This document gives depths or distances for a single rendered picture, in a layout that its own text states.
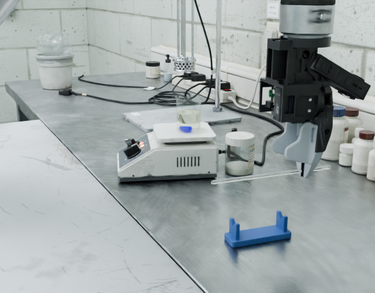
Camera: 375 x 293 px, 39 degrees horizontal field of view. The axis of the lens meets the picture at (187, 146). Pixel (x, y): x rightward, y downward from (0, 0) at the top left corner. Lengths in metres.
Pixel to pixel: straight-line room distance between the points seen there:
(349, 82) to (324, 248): 0.25
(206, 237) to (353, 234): 0.23
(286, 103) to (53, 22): 2.81
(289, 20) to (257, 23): 1.00
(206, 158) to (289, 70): 0.36
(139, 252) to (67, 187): 0.31
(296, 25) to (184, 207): 0.38
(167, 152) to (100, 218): 0.21
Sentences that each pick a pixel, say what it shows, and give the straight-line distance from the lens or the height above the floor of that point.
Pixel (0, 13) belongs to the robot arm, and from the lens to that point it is 1.04.
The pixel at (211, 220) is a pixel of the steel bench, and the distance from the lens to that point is 0.90.
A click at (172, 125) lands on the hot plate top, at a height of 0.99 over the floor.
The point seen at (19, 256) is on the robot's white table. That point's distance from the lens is 0.82.
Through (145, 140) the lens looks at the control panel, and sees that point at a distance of 1.12.
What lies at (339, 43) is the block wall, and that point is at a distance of 1.46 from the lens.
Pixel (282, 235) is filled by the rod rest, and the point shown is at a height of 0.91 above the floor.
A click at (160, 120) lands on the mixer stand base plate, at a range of 1.51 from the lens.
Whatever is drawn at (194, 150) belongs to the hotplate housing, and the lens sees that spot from 1.05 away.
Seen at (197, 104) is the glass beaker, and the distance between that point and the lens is 1.07.
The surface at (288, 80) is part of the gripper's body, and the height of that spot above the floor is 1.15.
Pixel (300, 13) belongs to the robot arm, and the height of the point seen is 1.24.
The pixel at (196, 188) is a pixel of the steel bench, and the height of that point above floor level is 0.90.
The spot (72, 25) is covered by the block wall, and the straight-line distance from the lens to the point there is 3.51.
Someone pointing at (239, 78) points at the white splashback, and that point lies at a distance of 1.77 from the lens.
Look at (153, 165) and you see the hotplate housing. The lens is 1.05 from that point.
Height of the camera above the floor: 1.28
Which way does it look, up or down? 17 degrees down
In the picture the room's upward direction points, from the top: straight up
